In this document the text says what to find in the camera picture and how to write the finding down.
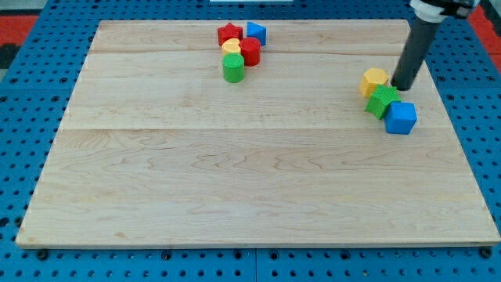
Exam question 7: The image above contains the blue cube block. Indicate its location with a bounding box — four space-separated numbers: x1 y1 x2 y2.
384 102 417 135

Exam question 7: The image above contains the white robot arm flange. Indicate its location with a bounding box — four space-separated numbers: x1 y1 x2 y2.
409 0 480 24

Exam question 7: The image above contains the red star block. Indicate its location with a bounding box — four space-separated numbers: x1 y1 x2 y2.
217 23 243 46

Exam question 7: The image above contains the green star block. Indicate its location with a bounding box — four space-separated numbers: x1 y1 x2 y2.
365 85 402 120

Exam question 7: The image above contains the green cylinder block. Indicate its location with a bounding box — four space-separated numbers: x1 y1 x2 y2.
222 53 245 83

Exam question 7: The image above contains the light wooden board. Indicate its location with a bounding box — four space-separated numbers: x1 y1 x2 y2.
16 20 500 249

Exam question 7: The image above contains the red cylinder block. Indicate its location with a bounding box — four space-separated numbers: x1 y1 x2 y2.
239 37 261 67

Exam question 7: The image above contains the yellow heart block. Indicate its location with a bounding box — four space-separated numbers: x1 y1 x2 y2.
221 38 241 56

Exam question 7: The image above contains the blue triangle block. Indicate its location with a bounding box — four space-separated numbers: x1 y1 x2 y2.
247 21 267 46

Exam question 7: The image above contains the yellow hexagon block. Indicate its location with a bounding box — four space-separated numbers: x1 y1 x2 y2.
359 68 389 98

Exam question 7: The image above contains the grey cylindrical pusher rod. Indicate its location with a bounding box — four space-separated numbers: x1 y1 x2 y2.
391 17 440 91

